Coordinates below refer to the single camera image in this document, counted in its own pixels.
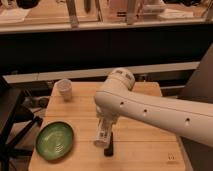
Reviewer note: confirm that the black chair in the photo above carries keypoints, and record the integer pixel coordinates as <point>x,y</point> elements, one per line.
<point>12,111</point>

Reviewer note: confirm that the white paper cup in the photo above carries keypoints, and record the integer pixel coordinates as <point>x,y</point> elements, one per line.
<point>65,89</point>

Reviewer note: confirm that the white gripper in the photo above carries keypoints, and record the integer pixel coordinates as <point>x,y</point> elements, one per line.
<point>106,119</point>

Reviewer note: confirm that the white plastic bottle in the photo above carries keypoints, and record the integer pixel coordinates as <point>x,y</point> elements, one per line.
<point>103,134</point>

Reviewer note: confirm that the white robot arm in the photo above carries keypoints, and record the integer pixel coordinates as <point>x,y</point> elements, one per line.
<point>115,98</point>

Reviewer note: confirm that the green ceramic bowl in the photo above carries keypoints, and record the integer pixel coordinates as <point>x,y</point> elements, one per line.
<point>55,140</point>

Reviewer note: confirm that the black rectangular remote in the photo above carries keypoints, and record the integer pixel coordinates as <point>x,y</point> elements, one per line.
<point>109,151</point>

